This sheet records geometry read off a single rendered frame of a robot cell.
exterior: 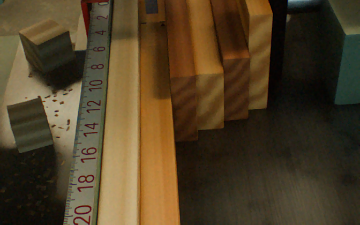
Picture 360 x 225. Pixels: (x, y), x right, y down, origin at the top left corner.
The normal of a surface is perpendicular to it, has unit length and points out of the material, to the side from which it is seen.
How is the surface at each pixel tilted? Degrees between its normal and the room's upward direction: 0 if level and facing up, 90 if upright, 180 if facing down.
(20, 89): 0
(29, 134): 90
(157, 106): 0
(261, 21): 90
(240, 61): 90
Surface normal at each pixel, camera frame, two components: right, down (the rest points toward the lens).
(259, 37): 0.06, 0.64
